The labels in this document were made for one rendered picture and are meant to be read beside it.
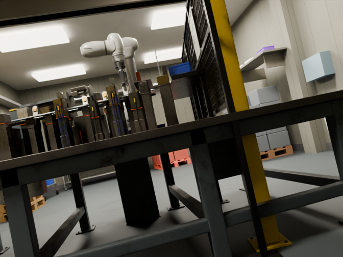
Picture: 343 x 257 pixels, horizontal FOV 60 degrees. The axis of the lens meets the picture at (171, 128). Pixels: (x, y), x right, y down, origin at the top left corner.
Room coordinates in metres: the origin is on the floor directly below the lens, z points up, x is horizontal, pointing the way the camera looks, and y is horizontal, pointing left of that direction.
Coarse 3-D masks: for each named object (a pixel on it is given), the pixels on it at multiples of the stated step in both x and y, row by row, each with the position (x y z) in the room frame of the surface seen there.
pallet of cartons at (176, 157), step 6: (180, 150) 7.51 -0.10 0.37; (186, 150) 7.55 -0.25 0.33; (156, 156) 7.82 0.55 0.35; (174, 156) 7.50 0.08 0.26; (180, 156) 7.50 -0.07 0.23; (186, 156) 7.54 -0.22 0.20; (156, 162) 7.91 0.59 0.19; (174, 162) 7.42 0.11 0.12; (180, 162) 8.28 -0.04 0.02; (186, 162) 7.58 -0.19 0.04; (156, 168) 8.07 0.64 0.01
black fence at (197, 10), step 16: (192, 0) 1.81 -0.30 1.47; (208, 0) 1.40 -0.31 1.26; (208, 16) 1.40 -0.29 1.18; (208, 32) 1.48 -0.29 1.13; (192, 48) 2.29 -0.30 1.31; (208, 48) 1.66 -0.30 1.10; (192, 64) 2.52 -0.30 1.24; (208, 64) 1.76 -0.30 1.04; (224, 64) 1.40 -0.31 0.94; (208, 80) 1.86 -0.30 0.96; (224, 80) 1.40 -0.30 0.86; (192, 96) 3.10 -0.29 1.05; (224, 96) 1.53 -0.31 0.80; (240, 144) 1.40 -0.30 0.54; (240, 160) 1.40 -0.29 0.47; (256, 208) 1.40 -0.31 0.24; (256, 224) 1.40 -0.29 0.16; (256, 256) 1.43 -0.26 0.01; (272, 256) 1.39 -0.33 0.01
